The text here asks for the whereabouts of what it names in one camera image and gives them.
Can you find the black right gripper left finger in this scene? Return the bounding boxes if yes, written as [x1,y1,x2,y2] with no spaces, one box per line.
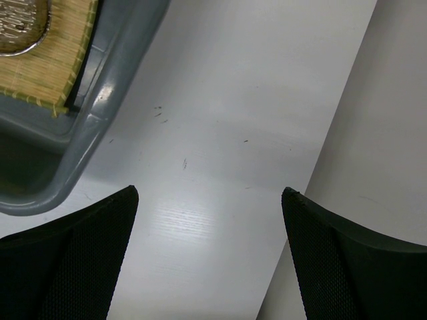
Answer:
[1,186,139,319]

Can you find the grey plastic bin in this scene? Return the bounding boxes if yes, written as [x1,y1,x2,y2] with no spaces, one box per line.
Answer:
[1,1,169,216]

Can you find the bamboo woven mat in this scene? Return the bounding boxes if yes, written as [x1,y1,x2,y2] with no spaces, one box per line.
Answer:
[1,1,98,115]

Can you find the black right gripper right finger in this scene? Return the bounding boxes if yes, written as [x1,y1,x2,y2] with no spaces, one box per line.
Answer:
[282,187,426,319]

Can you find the clear glass oval dish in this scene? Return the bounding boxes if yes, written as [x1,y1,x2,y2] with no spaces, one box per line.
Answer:
[1,0,52,57]

